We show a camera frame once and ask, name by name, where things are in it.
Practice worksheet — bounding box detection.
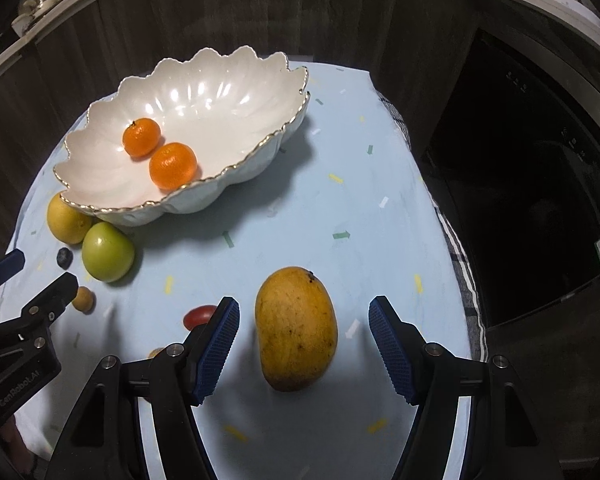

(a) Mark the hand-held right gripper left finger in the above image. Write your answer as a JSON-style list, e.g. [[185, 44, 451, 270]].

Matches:
[[45, 296, 241, 480]]

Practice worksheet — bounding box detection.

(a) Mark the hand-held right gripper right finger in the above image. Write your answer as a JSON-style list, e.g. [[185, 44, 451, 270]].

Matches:
[[368, 295, 566, 480]]

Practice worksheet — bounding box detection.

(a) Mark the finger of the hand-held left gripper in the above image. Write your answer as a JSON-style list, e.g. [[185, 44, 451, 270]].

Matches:
[[0, 250, 26, 295], [11, 272, 79, 334]]

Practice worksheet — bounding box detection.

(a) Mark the red cherry tomato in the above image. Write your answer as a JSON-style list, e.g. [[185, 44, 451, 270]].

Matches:
[[183, 305, 218, 331]]

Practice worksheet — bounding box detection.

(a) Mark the green apple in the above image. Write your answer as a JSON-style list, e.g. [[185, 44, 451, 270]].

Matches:
[[82, 221, 136, 283]]

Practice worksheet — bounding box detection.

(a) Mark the yellow mango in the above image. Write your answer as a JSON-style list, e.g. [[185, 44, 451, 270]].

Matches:
[[254, 266, 339, 392]]

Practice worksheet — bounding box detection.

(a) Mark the yellow citrus fruit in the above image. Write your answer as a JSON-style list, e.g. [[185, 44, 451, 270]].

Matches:
[[46, 192, 93, 245]]

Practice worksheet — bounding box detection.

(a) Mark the white scalloped ceramic bowl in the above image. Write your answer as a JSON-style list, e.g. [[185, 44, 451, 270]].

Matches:
[[54, 45, 312, 227]]

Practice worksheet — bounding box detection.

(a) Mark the light blue confetti tablecloth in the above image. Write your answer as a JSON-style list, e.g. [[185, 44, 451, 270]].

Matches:
[[0, 55, 486, 480]]

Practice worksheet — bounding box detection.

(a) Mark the orange tangerine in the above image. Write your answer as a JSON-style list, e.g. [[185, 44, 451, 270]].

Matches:
[[148, 142, 199, 191], [122, 117, 162, 159]]

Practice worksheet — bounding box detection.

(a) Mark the dark glass appliance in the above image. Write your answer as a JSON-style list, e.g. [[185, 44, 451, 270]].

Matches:
[[420, 25, 600, 331]]

